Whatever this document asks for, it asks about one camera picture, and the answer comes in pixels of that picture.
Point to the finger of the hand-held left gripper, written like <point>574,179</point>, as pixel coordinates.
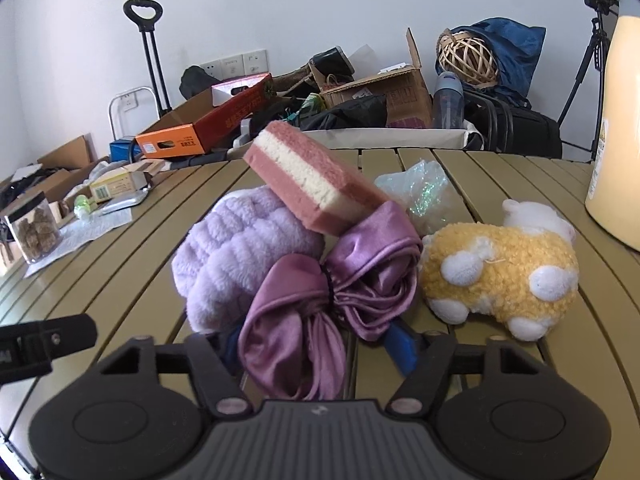
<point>55,335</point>

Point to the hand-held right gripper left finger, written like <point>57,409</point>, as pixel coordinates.
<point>205,365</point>

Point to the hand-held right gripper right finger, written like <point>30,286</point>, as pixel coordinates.
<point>406,352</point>

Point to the purple satin bow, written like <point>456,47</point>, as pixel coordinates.
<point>290,320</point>

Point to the yellow white plush sheep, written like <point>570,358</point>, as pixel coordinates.
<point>505,260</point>

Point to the clear snack jar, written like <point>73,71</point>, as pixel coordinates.
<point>35,235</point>

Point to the white tissue sheet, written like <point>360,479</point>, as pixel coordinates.
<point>80,232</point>

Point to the purple fluffy headband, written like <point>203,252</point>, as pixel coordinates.
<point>225,260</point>

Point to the small green bottle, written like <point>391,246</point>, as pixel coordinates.
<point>82,205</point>

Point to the small beige box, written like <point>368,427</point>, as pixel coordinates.
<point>117,185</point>

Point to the clear plastic bag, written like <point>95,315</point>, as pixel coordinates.
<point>415,185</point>

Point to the flat cardboard boxes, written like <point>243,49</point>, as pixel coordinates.
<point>60,165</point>

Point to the small blue box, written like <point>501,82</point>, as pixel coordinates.
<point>122,149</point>

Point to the pink white layered sponge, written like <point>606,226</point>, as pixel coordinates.
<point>300,155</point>

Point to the orange cardboard box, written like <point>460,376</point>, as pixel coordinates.
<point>170,142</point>

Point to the black jacket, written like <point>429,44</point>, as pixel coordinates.
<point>350,112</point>

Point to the white metal rack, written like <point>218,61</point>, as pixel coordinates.
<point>125,96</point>

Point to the black luggage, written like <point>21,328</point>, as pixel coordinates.
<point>525,132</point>

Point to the grey water bottle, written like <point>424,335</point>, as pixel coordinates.
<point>447,105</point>

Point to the open brown cardboard box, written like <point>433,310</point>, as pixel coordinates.
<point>400,95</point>

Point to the black cloth bag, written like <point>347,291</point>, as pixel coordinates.
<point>197,82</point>

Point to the yellow thermos jug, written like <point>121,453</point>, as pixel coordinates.
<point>620,160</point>

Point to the wicker ball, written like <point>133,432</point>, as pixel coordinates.
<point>467,60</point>

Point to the small black box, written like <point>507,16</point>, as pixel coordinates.
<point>330,62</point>

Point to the blue fabric bag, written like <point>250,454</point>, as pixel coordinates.
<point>520,45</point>

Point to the black tripod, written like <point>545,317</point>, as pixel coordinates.
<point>595,45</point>

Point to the white wall socket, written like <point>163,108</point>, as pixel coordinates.
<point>212,68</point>
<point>233,65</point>
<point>255,61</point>

